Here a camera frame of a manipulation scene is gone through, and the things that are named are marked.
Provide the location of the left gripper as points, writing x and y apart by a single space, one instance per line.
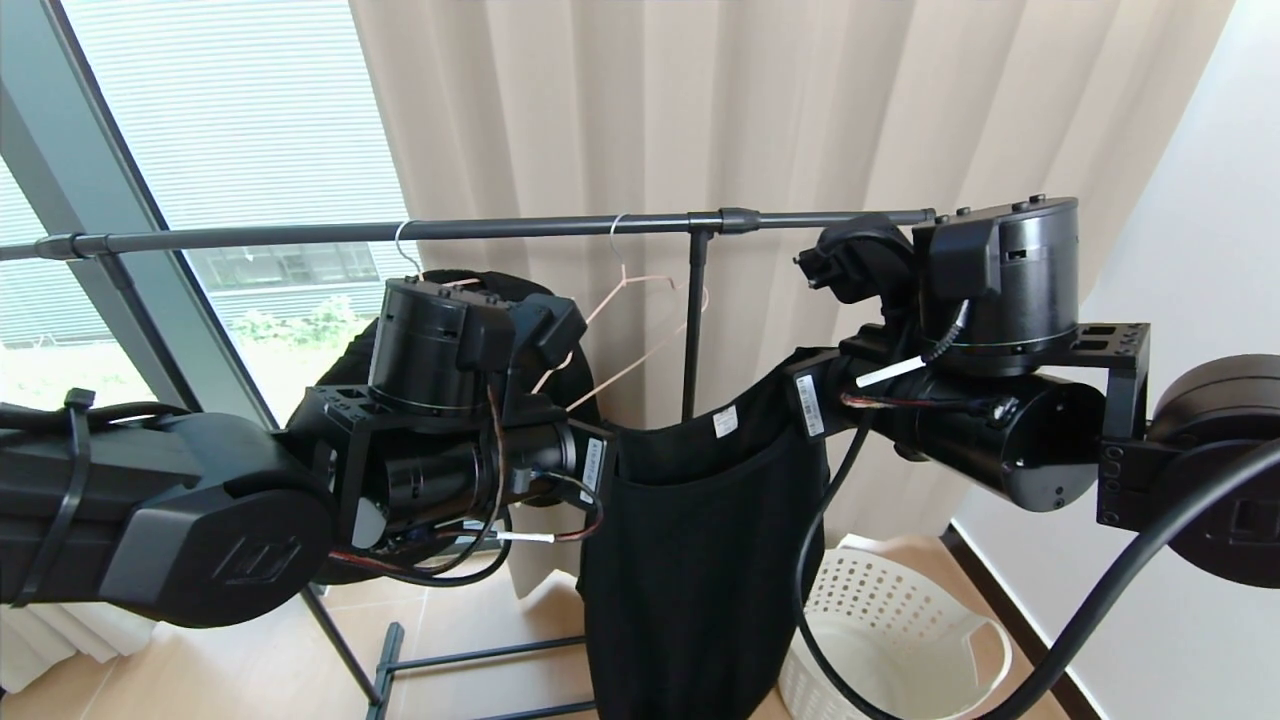
480 470

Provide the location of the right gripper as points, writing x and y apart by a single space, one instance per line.
1000 440

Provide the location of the black shorts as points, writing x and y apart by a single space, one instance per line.
348 365

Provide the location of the pink clothes hanger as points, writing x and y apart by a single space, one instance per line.
600 311
398 240

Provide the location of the black garment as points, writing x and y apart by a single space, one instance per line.
700 560

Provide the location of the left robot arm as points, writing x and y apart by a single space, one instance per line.
150 510

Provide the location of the white laundry basket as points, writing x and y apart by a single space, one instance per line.
900 600

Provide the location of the black clothes rack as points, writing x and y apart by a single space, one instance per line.
300 235

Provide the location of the beige curtain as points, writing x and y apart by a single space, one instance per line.
60 640
800 100

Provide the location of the window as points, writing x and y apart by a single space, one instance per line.
250 100

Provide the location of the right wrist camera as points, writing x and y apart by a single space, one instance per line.
860 265

